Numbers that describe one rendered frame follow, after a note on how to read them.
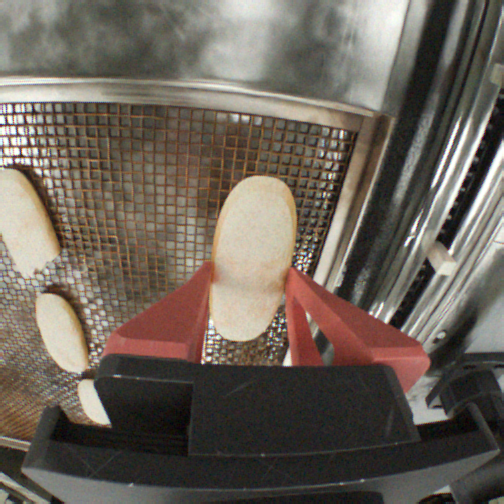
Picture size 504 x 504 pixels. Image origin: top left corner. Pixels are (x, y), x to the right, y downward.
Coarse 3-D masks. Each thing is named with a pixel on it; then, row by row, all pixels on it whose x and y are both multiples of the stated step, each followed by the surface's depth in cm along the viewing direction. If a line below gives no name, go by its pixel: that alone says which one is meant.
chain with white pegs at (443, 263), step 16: (496, 112) 17; (496, 128) 17; (480, 144) 18; (480, 160) 19; (464, 192) 21; (448, 224) 22; (432, 256) 22; (448, 256) 21; (448, 272) 21; (416, 288) 26; (400, 304) 28
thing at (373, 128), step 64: (64, 128) 13; (128, 128) 14; (256, 128) 14; (384, 128) 14; (64, 192) 16; (128, 192) 16; (320, 192) 17; (0, 256) 18; (64, 256) 18; (128, 256) 18; (320, 256) 19; (0, 320) 21; (64, 384) 27
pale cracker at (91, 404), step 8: (80, 384) 26; (88, 384) 26; (80, 392) 26; (88, 392) 26; (80, 400) 27; (88, 400) 27; (96, 400) 27; (88, 408) 28; (96, 408) 28; (88, 416) 29; (96, 416) 29; (104, 416) 29
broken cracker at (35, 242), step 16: (0, 176) 14; (16, 176) 14; (0, 192) 14; (16, 192) 14; (32, 192) 15; (0, 208) 14; (16, 208) 15; (32, 208) 15; (0, 224) 15; (16, 224) 15; (32, 224) 15; (48, 224) 16; (16, 240) 16; (32, 240) 16; (48, 240) 16; (16, 256) 16; (32, 256) 16; (48, 256) 17; (32, 272) 17
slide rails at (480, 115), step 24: (480, 96) 16; (480, 120) 17; (456, 168) 19; (456, 192) 20; (480, 192) 19; (432, 216) 21; (480, 216) 20; (432, 240) 22; (456, 240) 22; (408, 264) 23; (456, 264) 23; (408, 288) 25; (432, 288) 25; (384, 312) 27; (432, 312) 26
